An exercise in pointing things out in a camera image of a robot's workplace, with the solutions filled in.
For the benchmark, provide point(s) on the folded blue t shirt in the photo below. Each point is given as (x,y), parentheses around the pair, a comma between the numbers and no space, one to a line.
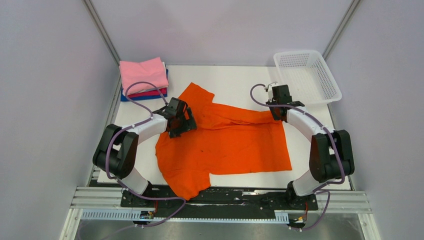
(123,98)

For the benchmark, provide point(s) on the aluminium frame rail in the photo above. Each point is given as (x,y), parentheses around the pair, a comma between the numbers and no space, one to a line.
(341,201)

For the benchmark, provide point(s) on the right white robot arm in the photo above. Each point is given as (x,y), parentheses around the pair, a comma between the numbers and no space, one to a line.
(331,156)

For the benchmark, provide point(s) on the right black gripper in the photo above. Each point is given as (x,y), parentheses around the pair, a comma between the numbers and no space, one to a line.
(274,116)

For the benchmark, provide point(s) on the white slotted cable duct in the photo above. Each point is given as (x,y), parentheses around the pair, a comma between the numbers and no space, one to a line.
(137,216)

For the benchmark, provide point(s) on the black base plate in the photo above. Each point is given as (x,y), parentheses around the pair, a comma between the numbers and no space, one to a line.
(227,202)

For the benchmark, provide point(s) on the folded pink t shirt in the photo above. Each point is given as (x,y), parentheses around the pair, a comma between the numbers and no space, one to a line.
(137,76)

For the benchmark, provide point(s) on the folded magenta t shirt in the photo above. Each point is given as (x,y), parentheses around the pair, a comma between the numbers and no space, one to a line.
(149,95)

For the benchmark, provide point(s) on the white plastic basket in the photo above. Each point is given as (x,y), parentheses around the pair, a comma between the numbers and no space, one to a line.
(308,77)

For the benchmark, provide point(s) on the orange t shirt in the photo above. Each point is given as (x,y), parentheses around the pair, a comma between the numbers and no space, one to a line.
(228,140)

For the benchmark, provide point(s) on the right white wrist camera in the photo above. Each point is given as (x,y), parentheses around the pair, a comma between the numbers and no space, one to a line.
(269,89)

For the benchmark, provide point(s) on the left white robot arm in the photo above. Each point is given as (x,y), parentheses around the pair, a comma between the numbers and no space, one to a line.
(117,149)

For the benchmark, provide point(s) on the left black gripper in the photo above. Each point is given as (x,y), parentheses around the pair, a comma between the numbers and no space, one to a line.
(175,133)

